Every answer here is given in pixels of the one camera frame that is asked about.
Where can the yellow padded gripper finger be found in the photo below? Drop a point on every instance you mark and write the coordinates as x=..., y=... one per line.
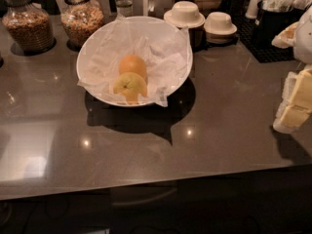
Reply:
x=291, y=116
x=285, y=38

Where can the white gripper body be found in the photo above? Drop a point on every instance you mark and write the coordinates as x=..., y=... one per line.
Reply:
x=304, y=39

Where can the orange fruit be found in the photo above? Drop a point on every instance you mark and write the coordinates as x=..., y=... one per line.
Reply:
x=131, y=65

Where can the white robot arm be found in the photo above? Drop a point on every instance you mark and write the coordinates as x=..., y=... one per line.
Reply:
x=302, y=48

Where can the white bowl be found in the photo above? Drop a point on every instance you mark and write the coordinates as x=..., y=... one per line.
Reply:
x=97, y=46

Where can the black container with packets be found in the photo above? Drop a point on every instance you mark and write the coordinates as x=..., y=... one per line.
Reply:
x=274, y=16

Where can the black rubber mat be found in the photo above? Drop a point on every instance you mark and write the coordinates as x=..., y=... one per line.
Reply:
x=262, y=54

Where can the white pepper mill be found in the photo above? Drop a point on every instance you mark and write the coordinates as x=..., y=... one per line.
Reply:
x=252, y=10

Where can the right upturned white cup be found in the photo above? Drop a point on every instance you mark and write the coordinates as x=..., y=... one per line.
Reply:
x=219, y=28

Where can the upturned white cup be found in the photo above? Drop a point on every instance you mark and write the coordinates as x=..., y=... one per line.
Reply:
x=184, y=14
x=219, y=28

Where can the left upturned white cup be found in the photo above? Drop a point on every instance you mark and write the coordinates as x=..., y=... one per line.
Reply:
x=184, y=14

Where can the small glass bottle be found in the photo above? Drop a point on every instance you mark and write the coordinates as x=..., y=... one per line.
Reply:
x=124, y=7

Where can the right glass cereal jar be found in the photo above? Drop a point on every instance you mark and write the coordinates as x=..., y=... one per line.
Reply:
x=80, y=19

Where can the glass cereal jar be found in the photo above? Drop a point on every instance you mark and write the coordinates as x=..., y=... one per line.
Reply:
x=29, y=26
x=80, y=19

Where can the left glass cereal jar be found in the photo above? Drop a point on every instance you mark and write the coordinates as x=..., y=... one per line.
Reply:
x=29, y=26

